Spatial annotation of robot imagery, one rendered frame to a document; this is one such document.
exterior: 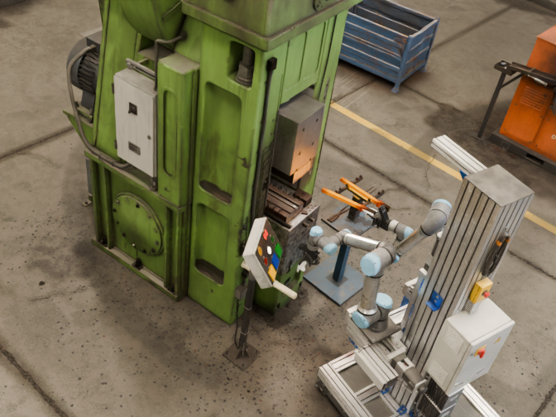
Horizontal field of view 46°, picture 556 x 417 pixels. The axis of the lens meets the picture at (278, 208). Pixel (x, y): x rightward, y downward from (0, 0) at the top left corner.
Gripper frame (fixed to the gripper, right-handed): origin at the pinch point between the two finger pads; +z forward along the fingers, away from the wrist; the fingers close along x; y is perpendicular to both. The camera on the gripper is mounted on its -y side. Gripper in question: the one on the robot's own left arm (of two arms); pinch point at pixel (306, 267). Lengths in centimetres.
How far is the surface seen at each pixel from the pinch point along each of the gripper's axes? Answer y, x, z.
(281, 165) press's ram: -46, 4, -47
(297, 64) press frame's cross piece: -58, 14, -111
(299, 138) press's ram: -41, 10, -70
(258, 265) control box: -1.4, -37.0, -18.2
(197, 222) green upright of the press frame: -79, -36, 14
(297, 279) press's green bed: -47, 38, 76
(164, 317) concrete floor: -73, -63, 94
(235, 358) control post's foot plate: -15, -35, 92
